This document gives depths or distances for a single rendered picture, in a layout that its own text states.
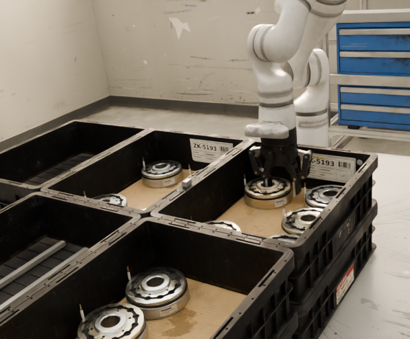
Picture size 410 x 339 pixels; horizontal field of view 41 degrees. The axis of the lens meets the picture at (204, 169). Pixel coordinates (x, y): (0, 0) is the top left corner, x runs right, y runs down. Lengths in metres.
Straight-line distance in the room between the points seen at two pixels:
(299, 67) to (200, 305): 0.69
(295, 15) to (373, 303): 0.56
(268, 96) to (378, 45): 1.94
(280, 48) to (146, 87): 3.99
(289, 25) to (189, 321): 0.56
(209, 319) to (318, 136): 0.71
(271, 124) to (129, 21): 3.91
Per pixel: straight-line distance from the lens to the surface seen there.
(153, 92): 4.96
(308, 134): 1.44
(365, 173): 1.10
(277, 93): 1.08
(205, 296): 0.93
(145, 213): 1.00
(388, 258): 1.25
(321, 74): 1.42
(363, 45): 3.01
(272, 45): 1.04
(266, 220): 1.13
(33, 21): 4.74
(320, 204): 1.11
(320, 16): 1.29
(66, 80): 4.95
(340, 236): 1.03
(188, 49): 4.60
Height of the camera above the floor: 1.38
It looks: 23 degrees down
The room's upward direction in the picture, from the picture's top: 7 degrees counter-clockwise
